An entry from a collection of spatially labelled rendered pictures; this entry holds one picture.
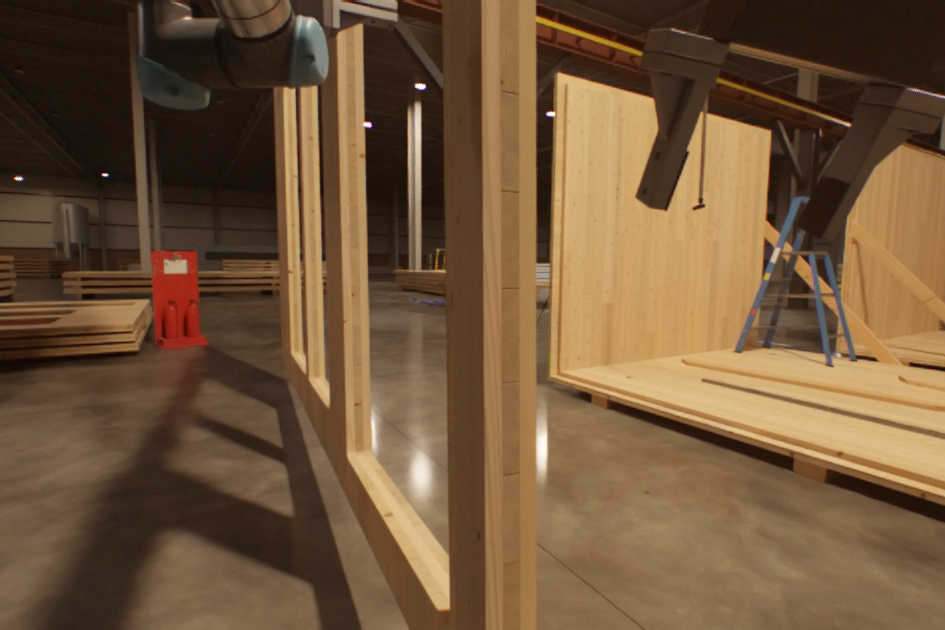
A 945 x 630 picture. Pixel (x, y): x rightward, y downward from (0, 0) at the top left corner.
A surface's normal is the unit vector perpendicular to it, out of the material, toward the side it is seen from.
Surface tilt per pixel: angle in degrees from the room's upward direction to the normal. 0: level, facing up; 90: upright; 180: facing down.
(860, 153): 83
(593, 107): 90
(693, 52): 113
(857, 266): 90
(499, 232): 87
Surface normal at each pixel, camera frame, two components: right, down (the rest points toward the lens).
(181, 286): 0.72, 0.07
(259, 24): 0.41, 0.85
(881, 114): -0.98, -0.12
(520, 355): 0.42, 0.05
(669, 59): 0.09, 0.49
